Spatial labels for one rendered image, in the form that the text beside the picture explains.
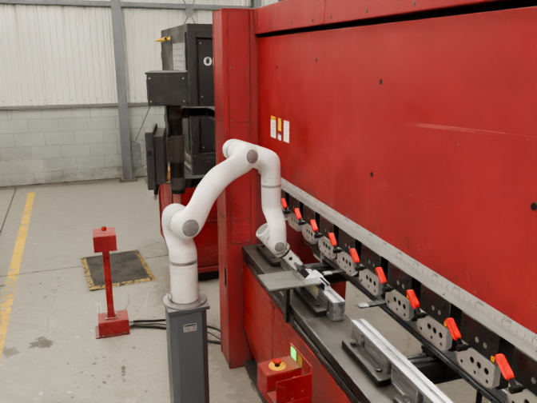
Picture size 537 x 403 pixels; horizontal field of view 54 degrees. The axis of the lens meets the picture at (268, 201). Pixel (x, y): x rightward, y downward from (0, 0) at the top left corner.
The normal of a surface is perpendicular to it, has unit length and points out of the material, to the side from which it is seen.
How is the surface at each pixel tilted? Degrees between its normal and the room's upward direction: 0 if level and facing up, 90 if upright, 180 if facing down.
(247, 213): 90
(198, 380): 90
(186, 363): 90
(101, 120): 90
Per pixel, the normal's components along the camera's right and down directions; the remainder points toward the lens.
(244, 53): 0.32, 0.25
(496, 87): -0.95, 0.08
